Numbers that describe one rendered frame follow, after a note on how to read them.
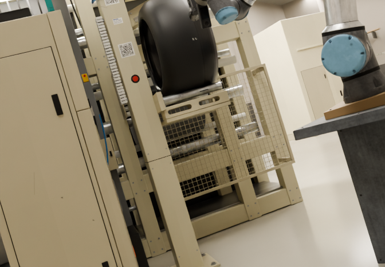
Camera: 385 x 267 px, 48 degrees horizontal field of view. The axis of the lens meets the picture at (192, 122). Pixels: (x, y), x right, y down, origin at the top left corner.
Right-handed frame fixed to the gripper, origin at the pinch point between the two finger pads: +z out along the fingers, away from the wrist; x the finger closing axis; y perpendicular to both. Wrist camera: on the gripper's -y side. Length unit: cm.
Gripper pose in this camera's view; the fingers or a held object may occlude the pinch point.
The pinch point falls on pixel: (194, 20)
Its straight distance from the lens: 213.8
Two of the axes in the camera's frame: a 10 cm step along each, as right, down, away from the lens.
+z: -2.0, 1.9, 9.6
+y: -3.1, -9.4, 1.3
